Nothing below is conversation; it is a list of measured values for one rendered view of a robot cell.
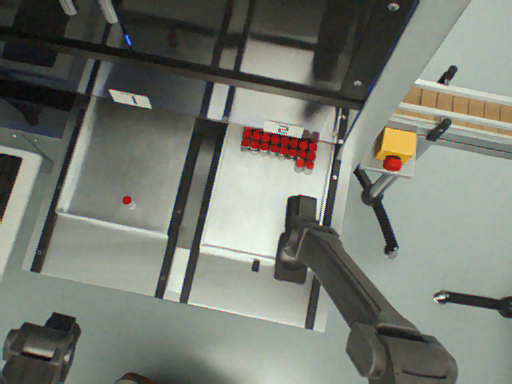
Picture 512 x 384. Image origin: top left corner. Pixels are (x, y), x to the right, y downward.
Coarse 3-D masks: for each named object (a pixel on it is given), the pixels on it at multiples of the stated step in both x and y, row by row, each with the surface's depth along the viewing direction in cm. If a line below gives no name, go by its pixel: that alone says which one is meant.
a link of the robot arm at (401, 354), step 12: (384, 336) 60; (396, 348) 58; (408, 348) 59; (420, 348) 59; (432, 348) 60; (396, 360) 57; (408, 360) 58; (420, 360) 58; (432, 360) 59; (444, 360) 59; (384, 372) 58; (396, 372) 56; (408, 372) 58; (420, 372) 58; (432, 372) 58; (444, 372) 59
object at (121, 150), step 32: (96, 128) 130; (128, 128) 130; (160, 128) 130; (192, 128) 127; (96, 160) 128; (128, 160) 128; (160, 160) 128; (64, 192) 123; (96, 192) 126; (128, 192) 126; (160, 192) 126; (128, 224) 121; (160, 224) 124
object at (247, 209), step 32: (224, 160) 129; (256, 160) 129; (320, 160) 129; (224, 192) 127; (256, 192) 127; (288, 192) 127; (320, 192) 127; (224, 224) 125; (256, 224) 125; (256, 256) 120
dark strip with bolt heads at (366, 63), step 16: (384, 0) 69; (400, 0) 68; (384, 16) 72; (400, 16) 72; (368, 32) 77; (384, 32) 76; (368, 48) 80; (384, 48) 80; (352, 64) 86; (368, 64) 85; (352, 80) 91; (368, 80) 90; (352, 96) 96
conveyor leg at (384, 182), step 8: (424, 144) 145; (416, 152) 152; (424, 152) 151; (384, 176) 181; (392, 176) 175; (376, 184) 191; (384, 184) 185; (392, 184) 184; (368, 192) 203; (376, 192) 195
